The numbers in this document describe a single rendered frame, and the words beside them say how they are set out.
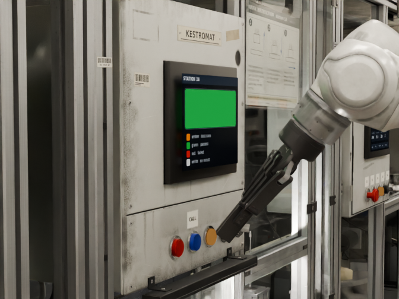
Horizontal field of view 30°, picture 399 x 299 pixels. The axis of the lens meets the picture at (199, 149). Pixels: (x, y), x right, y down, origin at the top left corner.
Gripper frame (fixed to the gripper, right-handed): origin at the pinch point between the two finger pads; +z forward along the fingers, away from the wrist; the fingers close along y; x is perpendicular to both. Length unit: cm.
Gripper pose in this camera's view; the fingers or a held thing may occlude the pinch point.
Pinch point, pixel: (234, 222)
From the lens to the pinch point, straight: 129.8
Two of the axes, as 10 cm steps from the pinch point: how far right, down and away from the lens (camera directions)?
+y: 0.2, 2.8, -9.6
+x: 8.0, 5.7, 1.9
